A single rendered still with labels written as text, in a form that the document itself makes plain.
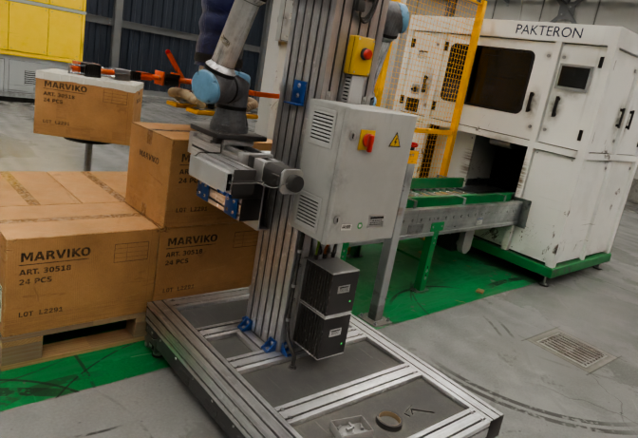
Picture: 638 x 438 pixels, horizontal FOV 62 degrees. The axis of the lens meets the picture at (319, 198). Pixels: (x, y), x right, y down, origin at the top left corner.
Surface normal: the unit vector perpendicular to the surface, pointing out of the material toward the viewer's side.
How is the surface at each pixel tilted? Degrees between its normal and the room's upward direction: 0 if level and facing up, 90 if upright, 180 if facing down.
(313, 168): 90
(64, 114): 90
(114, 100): 90
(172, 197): 90
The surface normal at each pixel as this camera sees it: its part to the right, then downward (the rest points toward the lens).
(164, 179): -0.72, 0.04
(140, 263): 0.65, 0.29
